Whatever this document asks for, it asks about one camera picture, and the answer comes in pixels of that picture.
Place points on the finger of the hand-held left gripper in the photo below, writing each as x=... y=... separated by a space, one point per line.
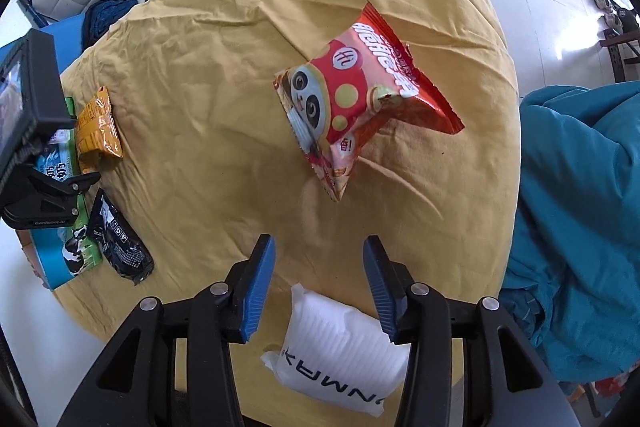
x=40 y=202

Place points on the blue storage box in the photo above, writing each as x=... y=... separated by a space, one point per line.
x=50 y=262

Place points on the black metal rack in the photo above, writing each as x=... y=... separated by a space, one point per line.
x=617 y=42

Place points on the dark blue knitted cloth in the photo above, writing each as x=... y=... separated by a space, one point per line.
x=107 y=19

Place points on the teal blanket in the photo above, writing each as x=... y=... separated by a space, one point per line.
x=575 y=207

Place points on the green cow print milk packet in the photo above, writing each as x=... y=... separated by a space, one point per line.
x=75 y=249

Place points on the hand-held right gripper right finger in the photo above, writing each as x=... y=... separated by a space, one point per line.
x=381 y=292

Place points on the red panda snack bag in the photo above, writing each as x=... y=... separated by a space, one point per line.
x=340 y=102

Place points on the black snack packet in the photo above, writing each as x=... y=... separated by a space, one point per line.
x=120 y=242

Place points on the orange snack packet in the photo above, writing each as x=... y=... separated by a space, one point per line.
x=97 y=132

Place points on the yellow cloth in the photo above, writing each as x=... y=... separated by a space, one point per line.
x=200 y=132

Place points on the white tissue pack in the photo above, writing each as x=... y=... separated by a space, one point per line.
x=325 y=337

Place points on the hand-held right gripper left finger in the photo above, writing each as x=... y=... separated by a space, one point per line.
x=257 y=289

